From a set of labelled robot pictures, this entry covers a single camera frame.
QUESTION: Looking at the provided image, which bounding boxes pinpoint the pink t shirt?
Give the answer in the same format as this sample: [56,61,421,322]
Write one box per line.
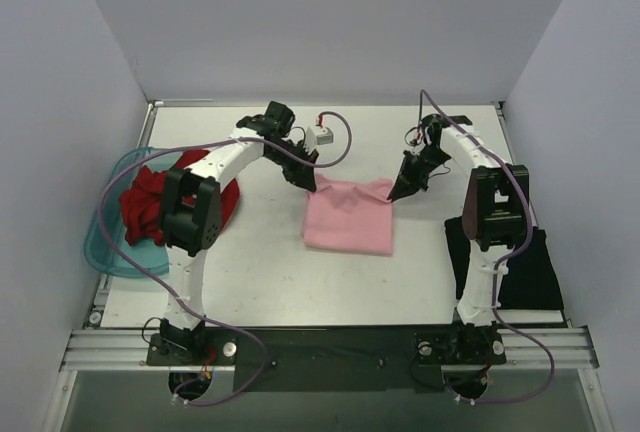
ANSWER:
[301,174,393,256]

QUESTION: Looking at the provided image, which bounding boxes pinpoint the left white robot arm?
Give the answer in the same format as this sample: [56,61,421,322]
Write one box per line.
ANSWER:
[159,102,324,364]

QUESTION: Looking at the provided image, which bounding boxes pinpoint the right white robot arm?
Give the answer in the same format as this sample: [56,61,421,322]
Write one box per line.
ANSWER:
[387,114,533,327]

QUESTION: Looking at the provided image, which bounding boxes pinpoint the black folded t shirt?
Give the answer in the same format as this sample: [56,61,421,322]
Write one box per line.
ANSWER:
[444,217,564,311]

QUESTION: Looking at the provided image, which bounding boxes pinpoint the red t shirt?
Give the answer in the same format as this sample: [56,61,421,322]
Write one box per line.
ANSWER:
[119,149,240,246]

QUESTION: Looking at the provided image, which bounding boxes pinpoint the teal plastic bin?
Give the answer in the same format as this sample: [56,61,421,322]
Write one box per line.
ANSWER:
[84,147,178,279]

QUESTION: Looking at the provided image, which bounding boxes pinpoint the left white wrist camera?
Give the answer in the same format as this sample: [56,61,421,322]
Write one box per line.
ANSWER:
[305,125,334,150]

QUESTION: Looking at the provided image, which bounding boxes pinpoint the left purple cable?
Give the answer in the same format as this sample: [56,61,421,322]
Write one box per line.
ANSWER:
[97,110,354,407]

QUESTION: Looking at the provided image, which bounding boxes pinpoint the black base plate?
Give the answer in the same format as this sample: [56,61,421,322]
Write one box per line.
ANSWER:
[146,324,506,392]

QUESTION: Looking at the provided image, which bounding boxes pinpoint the aluminium rail frame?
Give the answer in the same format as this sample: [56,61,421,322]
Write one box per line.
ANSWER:
[60,327,600,371]

